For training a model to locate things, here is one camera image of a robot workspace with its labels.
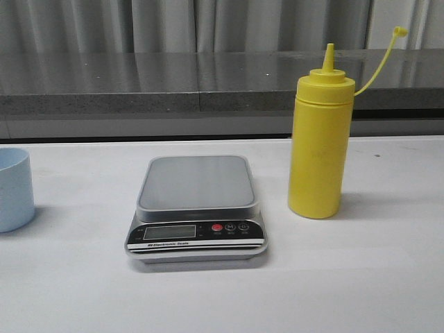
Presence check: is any yellow squeeze bottle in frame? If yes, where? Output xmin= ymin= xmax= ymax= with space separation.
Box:
xmin=288 ymin=26 xmax=408 ymax=219

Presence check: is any light blue plastic cup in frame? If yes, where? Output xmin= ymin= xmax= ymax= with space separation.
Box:
xmin=1 ymin=148 xmax=35 ymax=233

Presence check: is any silver electronic kitchen scale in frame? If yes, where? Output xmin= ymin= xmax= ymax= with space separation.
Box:
xmin=125 ymin=155 xmax=268 ymax=263

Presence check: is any grey stone counter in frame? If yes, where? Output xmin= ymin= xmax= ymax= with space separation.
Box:
xmin=1 ymin=49 xmax=443 ymax=142

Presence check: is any grey curtain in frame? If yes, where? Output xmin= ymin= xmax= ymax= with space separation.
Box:
xmin=1 ymin=1 xmax=443 ymax=54

